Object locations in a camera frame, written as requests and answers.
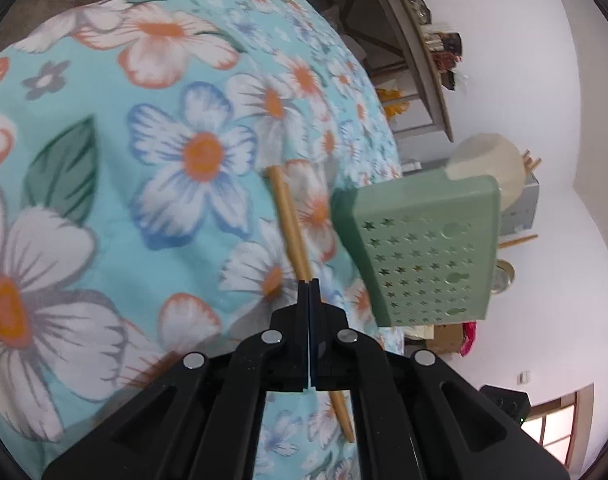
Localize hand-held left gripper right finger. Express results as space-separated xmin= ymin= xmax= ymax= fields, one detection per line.
xmin=310 ymin=282 xmax=571 ymax=480

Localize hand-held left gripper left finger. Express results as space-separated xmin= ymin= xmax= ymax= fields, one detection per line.
xmin=42 ymin=282 xmax=311 ymax=480

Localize green plastic utensil holder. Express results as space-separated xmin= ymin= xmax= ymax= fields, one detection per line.
xmin=330 ymin=167 xmax=502 ymax=328

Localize wooden chopsticks bundle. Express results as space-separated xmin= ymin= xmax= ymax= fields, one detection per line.
xmin=498 ymin=232 xmax=540 ymax=250

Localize wooden framed window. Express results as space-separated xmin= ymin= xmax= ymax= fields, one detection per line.
xmin=521 ymin=382 xmax=596 ymax=468

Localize pink plastic bag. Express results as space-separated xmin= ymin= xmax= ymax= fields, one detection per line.
xmin=459 ymin=321 xmax=478 ymax=357

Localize cardboard box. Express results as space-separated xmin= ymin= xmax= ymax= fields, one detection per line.
xmin=434 ymin=321 xmax=467 ymax=356

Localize floral tablecloth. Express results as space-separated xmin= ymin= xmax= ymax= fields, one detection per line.
xmin=0 ymin=0 xmax=405 ymax=480

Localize yellow plastic bag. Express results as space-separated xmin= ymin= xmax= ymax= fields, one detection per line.
xmin=376 ymin=87 xmax=409 ymax=121

